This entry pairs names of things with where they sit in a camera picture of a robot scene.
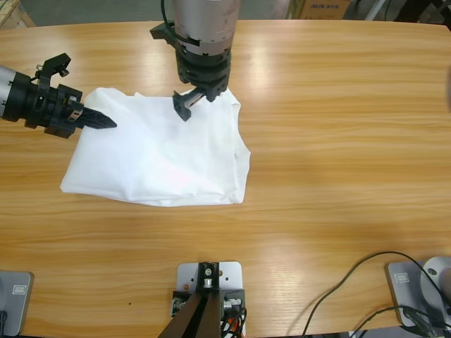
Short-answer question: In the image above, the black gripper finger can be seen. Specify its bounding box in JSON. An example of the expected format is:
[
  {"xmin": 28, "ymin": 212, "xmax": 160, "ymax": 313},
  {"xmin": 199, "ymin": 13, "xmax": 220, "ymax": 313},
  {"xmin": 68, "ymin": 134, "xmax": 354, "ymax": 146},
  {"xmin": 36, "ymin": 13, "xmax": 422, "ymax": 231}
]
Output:
[
  {"xmin": 78, "ymin": 106, "xmax": 118, "ymax": 132},
  {"xmin": 172, "ymin": 90, "xmax": 193, "ymax": 123}
]

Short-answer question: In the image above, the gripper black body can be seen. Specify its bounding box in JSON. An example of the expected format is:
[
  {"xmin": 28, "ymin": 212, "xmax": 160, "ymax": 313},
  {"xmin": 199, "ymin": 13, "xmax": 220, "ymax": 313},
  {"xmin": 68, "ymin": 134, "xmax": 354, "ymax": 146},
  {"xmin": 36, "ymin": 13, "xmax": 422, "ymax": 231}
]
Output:
[
  {"xmin": 175, "ymin": 51, "xmax": 232, "ymax": 111},
  {"xmin": 6, "ymin": 71, "xmax": 84, "ymax": 140}
]

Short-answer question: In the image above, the white t-shirt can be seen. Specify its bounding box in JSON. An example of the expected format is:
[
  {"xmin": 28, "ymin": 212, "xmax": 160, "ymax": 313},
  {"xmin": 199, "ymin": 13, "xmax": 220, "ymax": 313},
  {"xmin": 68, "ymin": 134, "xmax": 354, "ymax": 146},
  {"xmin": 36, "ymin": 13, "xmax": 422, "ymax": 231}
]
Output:
[{"xmin": 60, "ymin": 87, "xmax": 253, "ymax": 208}]

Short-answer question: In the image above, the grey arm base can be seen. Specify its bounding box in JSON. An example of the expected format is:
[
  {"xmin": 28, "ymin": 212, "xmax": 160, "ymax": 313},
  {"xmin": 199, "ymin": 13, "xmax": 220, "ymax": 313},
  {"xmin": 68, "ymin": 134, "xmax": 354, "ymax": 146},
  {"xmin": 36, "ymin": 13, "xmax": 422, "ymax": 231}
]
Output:
[
  {"xmin": 0, "ymin": 270, "xmax": 35, "ymax": 337},
  {"xmin": 385, "ymin": 256, "xmax": 451, "ymax": 327}
]

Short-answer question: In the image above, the wooden crate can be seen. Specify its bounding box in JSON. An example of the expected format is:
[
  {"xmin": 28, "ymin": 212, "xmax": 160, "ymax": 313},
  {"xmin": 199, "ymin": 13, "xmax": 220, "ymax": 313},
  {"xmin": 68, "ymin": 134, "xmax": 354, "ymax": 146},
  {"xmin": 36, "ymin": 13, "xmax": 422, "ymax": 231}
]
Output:
[{"xmin": 0, "ymin": 0, "xmax": 37, "ymax": 29}]

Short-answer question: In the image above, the cardboard box with AUX print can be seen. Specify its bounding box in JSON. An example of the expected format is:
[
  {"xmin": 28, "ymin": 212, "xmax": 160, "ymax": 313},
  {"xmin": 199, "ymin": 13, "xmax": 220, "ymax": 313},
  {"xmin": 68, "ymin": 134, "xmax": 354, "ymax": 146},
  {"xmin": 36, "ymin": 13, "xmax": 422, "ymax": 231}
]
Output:
[{"xmin": 298, "ymin": 0, "xmax": 353, "ymax": 20}]

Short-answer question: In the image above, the black post clamp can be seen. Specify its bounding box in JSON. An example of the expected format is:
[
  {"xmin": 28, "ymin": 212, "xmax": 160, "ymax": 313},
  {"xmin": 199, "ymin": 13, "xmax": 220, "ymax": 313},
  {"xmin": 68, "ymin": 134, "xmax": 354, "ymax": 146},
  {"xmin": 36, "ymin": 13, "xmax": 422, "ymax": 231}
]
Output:
[{"xmin": 195, "ymin": 261, "xmax": 222, "ymax": 296}]

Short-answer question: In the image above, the grey metal frame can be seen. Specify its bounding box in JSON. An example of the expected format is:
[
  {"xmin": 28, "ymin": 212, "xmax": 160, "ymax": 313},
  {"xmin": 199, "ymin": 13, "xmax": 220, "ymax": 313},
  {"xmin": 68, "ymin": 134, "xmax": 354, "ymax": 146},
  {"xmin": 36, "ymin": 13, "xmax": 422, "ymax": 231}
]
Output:
[{"xmin": 364, "ymin": 0, "xmax": 390, "ymax": 21}]

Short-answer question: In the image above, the black side bracket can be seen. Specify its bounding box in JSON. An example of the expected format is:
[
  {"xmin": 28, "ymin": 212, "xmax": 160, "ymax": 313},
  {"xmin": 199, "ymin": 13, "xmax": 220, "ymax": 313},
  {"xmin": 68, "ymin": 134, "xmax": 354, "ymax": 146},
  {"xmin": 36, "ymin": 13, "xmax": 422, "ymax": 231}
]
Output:
[
  {"xmin": 171, "ymin": 289, "xmax": 194, "ymax": 317},
  {"xmin": 221, "ymin": 287, "xmax": 247, "ymax": 313}
]

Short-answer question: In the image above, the orange and black cable bundle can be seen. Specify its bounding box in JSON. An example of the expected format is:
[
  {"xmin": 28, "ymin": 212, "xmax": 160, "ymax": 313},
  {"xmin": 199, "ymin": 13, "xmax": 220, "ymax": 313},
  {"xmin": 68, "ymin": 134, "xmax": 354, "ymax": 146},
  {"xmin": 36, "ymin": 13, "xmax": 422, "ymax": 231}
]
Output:
[{"xmin": 220, "ymin": 308, "xmax": 248, "ymax": 338}]

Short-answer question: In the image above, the long black cable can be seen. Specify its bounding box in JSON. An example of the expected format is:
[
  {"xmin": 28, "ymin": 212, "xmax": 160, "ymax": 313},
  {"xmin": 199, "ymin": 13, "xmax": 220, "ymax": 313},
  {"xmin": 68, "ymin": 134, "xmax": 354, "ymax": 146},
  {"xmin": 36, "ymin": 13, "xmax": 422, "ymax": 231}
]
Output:
[{"xmin": 287, "ymin": 251, "xmax": 447, "ymax": 337}]

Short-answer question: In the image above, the black cable with plug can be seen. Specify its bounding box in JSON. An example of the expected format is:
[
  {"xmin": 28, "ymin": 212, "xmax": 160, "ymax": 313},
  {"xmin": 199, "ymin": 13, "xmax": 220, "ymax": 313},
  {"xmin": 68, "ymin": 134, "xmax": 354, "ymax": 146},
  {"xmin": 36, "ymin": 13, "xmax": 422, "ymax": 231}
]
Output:
[{"xmin": 352, "ymin": 305, "xmax": 451, "ymax": 338}]

